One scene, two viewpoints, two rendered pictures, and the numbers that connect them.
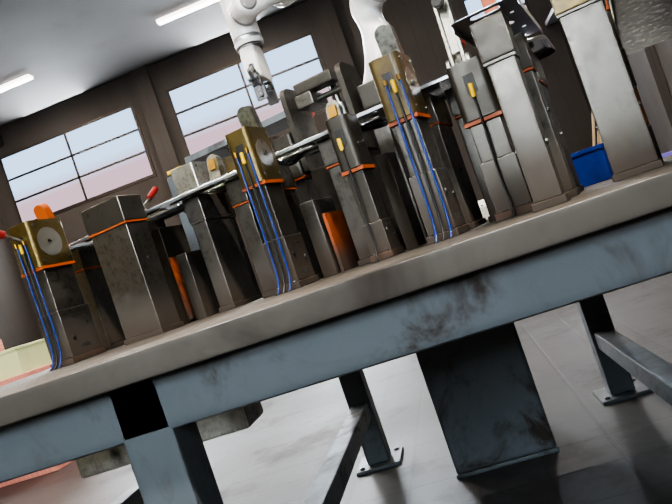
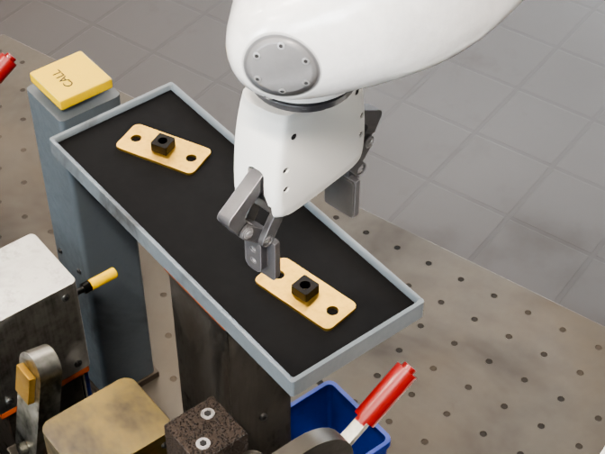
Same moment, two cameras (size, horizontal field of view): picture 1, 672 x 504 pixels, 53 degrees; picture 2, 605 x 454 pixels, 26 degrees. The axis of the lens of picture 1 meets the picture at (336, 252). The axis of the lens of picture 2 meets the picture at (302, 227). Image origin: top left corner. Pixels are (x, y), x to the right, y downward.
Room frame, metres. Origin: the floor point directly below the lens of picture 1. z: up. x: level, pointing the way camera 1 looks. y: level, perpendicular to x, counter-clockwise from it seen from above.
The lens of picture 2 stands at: (1.29, -0.29, 1.96)
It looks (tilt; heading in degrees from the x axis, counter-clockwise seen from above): 44 degrees down; 27
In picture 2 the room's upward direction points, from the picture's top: straight up
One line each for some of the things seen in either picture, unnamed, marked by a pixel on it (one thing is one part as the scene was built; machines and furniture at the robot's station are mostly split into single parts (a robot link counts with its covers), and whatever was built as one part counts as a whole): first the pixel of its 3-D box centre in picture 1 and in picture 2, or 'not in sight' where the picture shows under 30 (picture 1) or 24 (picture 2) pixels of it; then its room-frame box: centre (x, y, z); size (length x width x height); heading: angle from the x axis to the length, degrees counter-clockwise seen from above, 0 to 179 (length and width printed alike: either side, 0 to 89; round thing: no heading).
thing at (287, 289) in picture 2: not in sight; (305, 289); (1.95, 0.04, 1.17); 0.08 x 0.04 x 0.01; 74
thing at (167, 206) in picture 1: (262, 166); not in sight; (1.60, 0.10, 1.00); 1.38 x 0.22 x 0.02; 65
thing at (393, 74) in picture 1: (417, 149); not in sight; (1.23, -0.20, 0.87); 0.12 x 0.07 x 0.35; 155
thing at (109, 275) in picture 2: not in sight; (63, 299); (1.97, 0.32, 1.00); 0.12 x 0.01 x 0.01; 155
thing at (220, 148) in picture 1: (246, 138); (225, 222); (2.00, 0.14, 1.16); 0.37 x 0.14 x 0.02; 65
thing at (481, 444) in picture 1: (469, 348); not in sight; (2.13, -0.30, 0.33); 0.31 x 0.31 x 0.66; 81
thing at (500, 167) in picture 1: (493, 140); not in sight; (1.18, -0.32, 0.84); 0.12 x 0.07 x 0.28; 155
